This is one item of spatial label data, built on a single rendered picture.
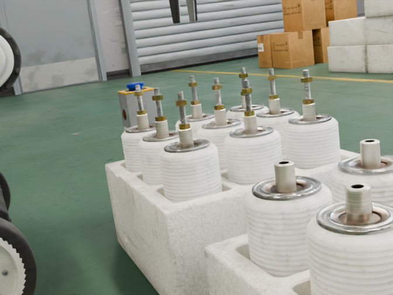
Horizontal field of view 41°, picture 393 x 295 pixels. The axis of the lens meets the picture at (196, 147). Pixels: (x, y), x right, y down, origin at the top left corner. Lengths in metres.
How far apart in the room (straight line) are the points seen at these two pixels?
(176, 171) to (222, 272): 0.25
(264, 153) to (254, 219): 0.31
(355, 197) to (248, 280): 0.15
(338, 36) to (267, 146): 3.15
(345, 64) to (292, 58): 0.82
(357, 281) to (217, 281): 0.21
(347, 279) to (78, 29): 5.65
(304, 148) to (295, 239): 0.38
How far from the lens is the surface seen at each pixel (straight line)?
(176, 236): 0.79
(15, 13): 5.94
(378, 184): 0.61
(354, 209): 0.48
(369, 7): 3.69
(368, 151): 0.64
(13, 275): 0.92
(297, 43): 4.66
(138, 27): 6.13
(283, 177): 0.57
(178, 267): 0.81
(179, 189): 0.83
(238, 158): 0.87
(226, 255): 0.61
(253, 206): 0.56
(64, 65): 5.98
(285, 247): 0.56
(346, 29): 3.91
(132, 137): 1.04
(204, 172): 0.82
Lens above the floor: 0.43
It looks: 13 degrees down
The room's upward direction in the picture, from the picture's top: 7 degrees counter-clockwise
